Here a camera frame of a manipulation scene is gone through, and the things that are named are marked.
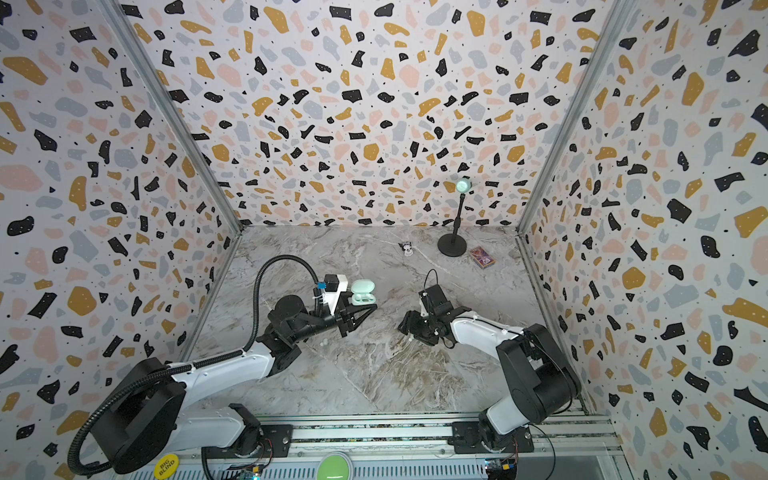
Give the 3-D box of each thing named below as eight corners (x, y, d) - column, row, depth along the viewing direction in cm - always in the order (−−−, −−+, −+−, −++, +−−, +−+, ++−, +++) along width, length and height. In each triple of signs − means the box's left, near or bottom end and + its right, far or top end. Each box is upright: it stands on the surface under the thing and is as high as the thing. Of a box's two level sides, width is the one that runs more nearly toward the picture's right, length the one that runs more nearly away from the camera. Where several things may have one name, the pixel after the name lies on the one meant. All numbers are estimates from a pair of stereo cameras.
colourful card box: (484, 270, 113) (485, 265, 111) (468, 254, 118) (469, 250, 116) (494, 264, 114) (496, 260, 113) (478, 248, 119) (480, 244, 118)
